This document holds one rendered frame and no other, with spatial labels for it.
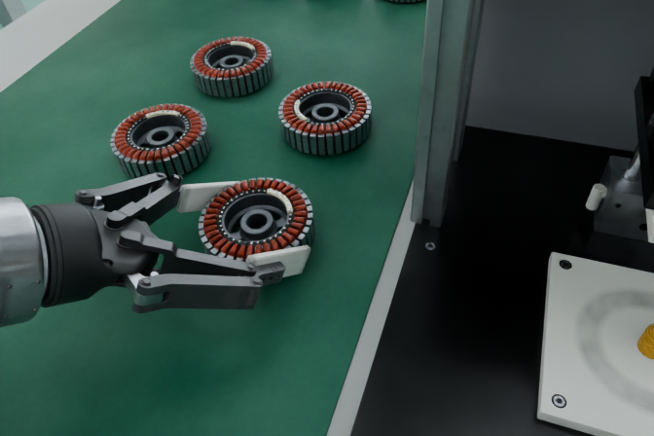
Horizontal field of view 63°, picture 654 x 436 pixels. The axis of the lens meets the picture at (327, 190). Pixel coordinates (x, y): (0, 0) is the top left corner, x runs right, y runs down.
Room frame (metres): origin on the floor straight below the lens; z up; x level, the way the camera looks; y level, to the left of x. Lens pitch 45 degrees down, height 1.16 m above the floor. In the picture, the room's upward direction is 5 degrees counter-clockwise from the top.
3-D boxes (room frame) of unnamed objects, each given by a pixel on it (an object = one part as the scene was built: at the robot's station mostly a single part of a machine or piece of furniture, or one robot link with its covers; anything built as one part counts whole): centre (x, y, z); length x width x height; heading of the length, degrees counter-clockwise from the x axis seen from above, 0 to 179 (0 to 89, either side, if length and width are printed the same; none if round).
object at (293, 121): (0.53, -0.01, 0.77); 0.11 x 0.11 x 0.04
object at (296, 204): (0.36, 0.07, 0.77); 0.11 x 0.11 x 0.04
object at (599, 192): (0.33, -0.25, 0.80); 0.01 x 0.01 x 0.03; 67
